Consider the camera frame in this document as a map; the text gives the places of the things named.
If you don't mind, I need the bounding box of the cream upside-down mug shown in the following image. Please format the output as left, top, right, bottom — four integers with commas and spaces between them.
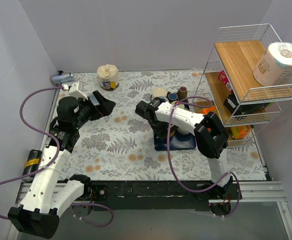
151, 87, 168, 100

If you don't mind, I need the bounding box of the black green package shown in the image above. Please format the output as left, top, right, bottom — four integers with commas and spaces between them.
223, 93, 269, 116

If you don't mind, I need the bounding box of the yellow mug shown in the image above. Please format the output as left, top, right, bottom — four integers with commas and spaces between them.
164, 124, 178, 137

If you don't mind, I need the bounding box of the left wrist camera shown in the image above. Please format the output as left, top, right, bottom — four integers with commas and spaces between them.
68, 81, 88, 101

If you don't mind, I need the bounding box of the brown mug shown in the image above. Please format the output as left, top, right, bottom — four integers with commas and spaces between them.
177, 86, 188, 101

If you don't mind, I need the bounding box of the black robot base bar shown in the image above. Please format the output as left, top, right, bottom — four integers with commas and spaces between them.
77, 180, 242, 213

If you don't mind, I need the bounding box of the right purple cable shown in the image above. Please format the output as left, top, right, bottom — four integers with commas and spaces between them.
167, 96, 242, 218

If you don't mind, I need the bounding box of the dark blue small mug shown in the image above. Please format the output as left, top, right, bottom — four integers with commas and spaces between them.
167, 92, 178, 103

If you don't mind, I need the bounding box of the orange yellow box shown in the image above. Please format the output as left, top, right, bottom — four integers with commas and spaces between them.
199, 105, 219, 117

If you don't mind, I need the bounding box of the white round mug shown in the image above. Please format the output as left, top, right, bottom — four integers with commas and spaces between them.
177, 126, 194, 135

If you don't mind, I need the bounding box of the orange box front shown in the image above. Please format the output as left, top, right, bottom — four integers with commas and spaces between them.
230, 125, 254, 140

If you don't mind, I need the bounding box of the black can yellow label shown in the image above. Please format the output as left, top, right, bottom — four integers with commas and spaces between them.
22, 149, 43, 176

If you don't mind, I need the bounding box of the wrapped toilet paper roll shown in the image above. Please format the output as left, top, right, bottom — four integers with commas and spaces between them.
253, 42, 292, 87

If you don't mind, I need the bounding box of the white wire shelf rack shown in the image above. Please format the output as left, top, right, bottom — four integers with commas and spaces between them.
192, 23, 292, 151

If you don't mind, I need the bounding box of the plastic bottle in corner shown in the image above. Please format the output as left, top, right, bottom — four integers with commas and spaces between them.
50, 72, 74, 85

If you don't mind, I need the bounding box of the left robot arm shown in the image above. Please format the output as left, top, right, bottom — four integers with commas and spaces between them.
8, 90, 116, 239

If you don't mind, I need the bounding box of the dark blue tray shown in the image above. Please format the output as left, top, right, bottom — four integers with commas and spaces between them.
154, 131, 196, 152

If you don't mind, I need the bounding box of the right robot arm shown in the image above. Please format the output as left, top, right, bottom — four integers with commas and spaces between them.
135, 97, 236, 199

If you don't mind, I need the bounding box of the pink box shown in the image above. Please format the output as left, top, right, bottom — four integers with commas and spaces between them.
218, 70, 233, 93

